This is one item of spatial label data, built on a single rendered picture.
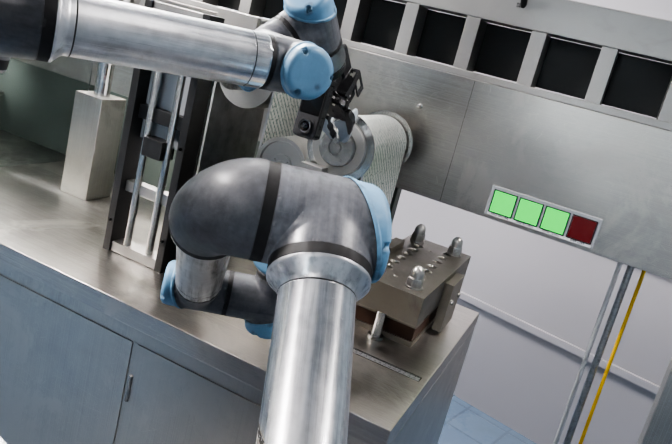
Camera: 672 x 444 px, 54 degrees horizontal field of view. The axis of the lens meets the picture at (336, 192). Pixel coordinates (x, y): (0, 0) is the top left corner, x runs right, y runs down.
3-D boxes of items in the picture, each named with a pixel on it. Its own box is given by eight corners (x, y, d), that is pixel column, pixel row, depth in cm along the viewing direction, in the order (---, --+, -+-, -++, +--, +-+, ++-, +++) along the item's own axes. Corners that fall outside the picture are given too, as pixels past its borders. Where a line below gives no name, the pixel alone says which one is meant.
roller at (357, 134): (306, 167, 136) (318, 112, 133) (354, 158, 159) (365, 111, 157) (357, 183, 132) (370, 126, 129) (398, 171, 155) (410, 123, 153)
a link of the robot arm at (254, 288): (224, 313, 116) (237, 255, 113) (286, 324, 118) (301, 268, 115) (221, 334, 108) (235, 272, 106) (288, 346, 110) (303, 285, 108)
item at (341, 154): (312, 150, 134) (332, 121, 131) (316, 150, 136) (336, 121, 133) (339, 174, 132) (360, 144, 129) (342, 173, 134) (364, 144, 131)
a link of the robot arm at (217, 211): (148, 219, 66) (156, 320, 110) (256, 240, 68) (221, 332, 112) (174, 120, 71) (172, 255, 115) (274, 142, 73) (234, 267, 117)
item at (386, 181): (338, 261, 137) (361, 176, 133) (378, 240, 158) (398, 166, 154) (341, 261, 137) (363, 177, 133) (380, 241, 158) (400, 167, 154)
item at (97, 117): (45, 188, 173) (78, -35, 160) (85, 183, 185) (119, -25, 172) (85, 205, 168) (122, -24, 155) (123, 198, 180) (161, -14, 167)
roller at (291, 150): (250, 183, 142) (262, 129, 140) (303, 173, 166) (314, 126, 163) (298, 201, 138) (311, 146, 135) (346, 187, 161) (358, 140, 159)
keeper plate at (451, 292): (431, 329, 143) (445, 282, 141) (443, 315, 152) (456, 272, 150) (442, 333, 142) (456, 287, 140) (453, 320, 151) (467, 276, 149)
